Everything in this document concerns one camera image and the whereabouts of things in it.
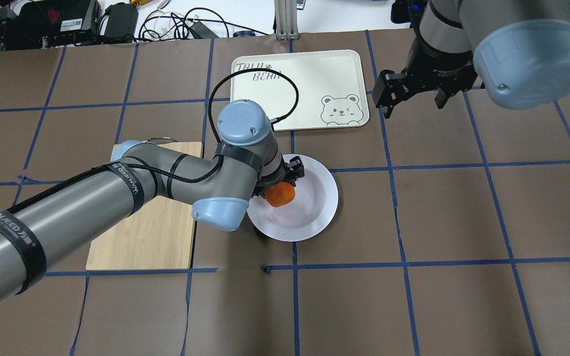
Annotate tangled black cables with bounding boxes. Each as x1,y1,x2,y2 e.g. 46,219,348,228
139,6,271,42

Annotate cream bear tray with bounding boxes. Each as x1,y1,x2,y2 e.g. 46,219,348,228
230,49,370,131

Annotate orange fruit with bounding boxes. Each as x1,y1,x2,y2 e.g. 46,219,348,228
263,181,296,208

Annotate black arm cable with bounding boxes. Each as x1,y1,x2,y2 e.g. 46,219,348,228
208,68,299,159

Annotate black electronics box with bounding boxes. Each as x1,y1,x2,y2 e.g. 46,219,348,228
0,0,101,50

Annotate bamboo cutting board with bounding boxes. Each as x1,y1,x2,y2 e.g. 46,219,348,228
86,142,204,271

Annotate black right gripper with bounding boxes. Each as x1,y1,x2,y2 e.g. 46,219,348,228
372,53,478,119

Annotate aluminium frame post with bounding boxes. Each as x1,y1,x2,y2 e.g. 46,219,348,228
274,0,299,41

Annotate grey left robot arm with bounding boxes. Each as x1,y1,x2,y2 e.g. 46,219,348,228
0,100,309,304

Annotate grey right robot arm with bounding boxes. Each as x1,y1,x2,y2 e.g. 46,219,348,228
372,0,570,118

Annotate white ribbed plate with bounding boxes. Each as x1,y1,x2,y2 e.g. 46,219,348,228
247,155,339,242

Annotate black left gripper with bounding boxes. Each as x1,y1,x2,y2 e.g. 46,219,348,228
263,156,305,189

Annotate black power adapter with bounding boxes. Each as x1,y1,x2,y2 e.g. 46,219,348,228
102,2,138,43

